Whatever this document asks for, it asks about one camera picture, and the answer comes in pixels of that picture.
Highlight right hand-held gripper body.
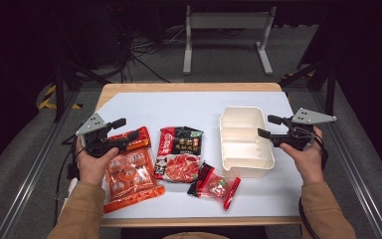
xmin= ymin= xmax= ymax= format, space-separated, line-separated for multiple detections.
xmin=271 ymin=107 xmax=338 ymax=151

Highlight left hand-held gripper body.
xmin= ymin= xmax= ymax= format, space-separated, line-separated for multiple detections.
xmin=76 ymin=113 xmax=129 ymax=159

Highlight orange red seasoning packet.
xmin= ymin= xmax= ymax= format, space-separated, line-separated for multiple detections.
xmin=108 ymin=125 xmax=152 ymax=152

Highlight white compartment container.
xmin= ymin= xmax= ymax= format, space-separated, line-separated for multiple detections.
xmin=219 ymin=106 xmax=276 ymax=179

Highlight person's left hand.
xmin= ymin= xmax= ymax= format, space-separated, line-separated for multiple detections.
xmin=75 ymin=137 xmax=120 ymax=186

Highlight person's right hand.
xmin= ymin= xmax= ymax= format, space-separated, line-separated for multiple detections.
xmin=280 ymin=125 xmax=326 ymax=186

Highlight large orange bun bag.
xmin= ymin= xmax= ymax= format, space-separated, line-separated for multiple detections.
xmin=101 ymin=146 xmax=166 ymax=214

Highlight red black hotpot packet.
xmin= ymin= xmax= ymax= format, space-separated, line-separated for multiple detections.
xmin=153 ymin=125 xmax=204 ymax=184

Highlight black metal stand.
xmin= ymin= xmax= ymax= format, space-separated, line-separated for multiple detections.
xmin=51 ymin=56 xmax=111 ymax=123
xmin=279 ymin=58 xmax=339 ymax=117

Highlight yellow black hazard tape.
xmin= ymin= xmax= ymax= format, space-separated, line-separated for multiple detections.
xmin=38 ymin=84 xmax=84 ymax=112

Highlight clear red snack packet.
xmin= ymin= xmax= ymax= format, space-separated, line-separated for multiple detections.
xmin=186 ymin=161 xmax=242 ymax=212

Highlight person's tan trousers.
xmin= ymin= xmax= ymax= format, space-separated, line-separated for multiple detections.
xmin=163 ymin=232 xmax=230 ymax=239

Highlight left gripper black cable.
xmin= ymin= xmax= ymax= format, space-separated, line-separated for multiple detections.
xmin=53 ymin=133 xmax=83 ymax=228

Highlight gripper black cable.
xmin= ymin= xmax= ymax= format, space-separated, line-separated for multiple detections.
xmin=297 ymin=130 xmax=327 ymax=239
xmin=53 ymin=133 xmax=83 ymax=228

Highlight aluminium rail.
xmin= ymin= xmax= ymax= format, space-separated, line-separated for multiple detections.
xmin=311 ymin=89 xmax=382 ymax=239
xmin=0 ymin=89 xmax=83 ymax=239

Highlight tangle of black floor cables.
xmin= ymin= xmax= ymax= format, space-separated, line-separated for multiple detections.
xmin=110 ymin=19 xmax=187 ymax=85

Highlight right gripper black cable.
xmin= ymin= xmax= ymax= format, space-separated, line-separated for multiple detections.
xmin=297 ymin=130 xmax=327 ymax=239

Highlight grey metal frame stand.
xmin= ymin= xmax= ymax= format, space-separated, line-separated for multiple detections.
xmin=182 ymin=5 xmax=278 ymax=77

